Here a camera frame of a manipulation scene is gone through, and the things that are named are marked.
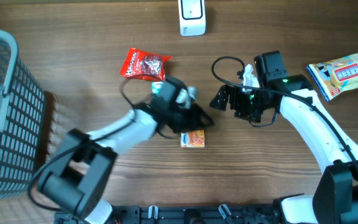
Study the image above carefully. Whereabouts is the red candy bag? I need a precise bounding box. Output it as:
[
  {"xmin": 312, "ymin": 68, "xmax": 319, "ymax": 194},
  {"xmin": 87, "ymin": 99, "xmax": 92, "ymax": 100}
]
[{"xmin": 119, "ymin": 48, "xmax": 173, "ymax": 82}]

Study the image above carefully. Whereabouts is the black cable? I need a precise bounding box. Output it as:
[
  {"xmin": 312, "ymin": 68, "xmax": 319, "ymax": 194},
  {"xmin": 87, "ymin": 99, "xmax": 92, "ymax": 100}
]
[
  {"xmin": 211, "ymin": 55, "xmax": 358, "ymax": 224},
  {"xmin": 26, "ymin": 79, "xmax": 173, "ymax": 212}
]

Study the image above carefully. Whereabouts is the small orange box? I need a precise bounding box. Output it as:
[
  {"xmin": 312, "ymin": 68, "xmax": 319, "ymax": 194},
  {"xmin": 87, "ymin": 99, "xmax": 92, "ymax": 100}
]
[{"xmin": 180, "ymin": 130, "xmax": 205, "ymax": 148}]

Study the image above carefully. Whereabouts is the white barcode scanner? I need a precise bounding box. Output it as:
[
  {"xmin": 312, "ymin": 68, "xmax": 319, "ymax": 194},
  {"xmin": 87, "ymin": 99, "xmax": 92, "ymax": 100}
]
[{"xmin": 178, "ymin": 0, "xmax": 206, "ymax": 37}]

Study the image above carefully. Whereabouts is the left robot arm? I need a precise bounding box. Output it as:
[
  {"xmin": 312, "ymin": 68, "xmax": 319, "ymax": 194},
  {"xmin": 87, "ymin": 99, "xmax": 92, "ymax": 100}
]
[{"xmin": 27, "ymin": 77, "xmax": 214, "ymax": 223}]

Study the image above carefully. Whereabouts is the right black cable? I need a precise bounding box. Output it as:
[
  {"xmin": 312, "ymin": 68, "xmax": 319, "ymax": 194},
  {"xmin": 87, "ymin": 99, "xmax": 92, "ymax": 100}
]
[{"xmin": 211, "ymin": 55, "xmax": 358, "ymax": 224}]

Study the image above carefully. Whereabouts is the small teal tissue pack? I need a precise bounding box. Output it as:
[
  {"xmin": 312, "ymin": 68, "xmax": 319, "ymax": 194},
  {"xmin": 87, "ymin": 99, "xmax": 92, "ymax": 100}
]
[{"xmin": 152, "ymin": 82, "xmax": 164, "ymax": 95}]

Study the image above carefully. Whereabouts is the black mounting rail base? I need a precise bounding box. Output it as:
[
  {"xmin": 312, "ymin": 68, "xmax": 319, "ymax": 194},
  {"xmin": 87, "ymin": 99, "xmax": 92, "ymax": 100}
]
[{"xmin": 54, "ymin": 203, "xmax": 291, "ymax": 224}]

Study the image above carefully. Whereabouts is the grey plastic shopping basket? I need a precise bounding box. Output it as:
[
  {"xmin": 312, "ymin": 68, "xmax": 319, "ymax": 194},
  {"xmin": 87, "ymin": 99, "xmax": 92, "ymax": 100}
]
[{"xmin": 0, "ymin": 30, "xmax": 46, "ymax": 198}]

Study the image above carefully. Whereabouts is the left black cable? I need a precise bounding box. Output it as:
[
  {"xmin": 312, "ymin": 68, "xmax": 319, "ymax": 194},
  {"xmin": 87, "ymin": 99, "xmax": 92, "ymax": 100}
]
[{"xmin": 26, "ymin": 79, "xmax": 173, "ymax": 212}]

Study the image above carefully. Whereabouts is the cream wet wipes pack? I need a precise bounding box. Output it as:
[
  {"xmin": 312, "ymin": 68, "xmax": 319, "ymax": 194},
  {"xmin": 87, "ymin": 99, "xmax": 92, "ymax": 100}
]
[{"xmin": 306, "ymin": 53, "xmax": 358, "ymax": 102}]

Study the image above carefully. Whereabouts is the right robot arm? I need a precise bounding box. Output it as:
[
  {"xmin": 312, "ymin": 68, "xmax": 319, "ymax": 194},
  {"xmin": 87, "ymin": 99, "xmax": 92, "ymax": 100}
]
[{"xmin": 210, "ymin": 51, "xmax": 358, "ymax": 223}]

